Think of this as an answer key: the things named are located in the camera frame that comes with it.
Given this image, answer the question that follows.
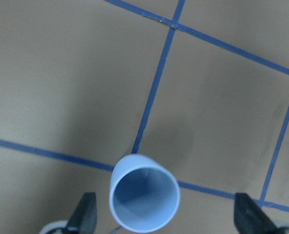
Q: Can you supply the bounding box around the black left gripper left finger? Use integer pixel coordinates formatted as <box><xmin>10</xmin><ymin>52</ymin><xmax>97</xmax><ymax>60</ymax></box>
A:
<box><xmin>65</xmin><ymin>192</ymin><xmax>97</xmax><ymax>234</ymax></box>

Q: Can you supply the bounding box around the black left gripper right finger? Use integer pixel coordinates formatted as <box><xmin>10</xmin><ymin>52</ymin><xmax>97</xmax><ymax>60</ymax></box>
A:
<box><xmin>234</xmin><ymin>193</ymin><xmax>277</xmax><ymax>234</ymax></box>

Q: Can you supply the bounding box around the blue plastic cup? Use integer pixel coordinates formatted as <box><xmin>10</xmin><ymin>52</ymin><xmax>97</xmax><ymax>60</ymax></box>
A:
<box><xmin>108</xmin><ymin>154</ymin><xmax>181</xmax><ymax>233</ymax></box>

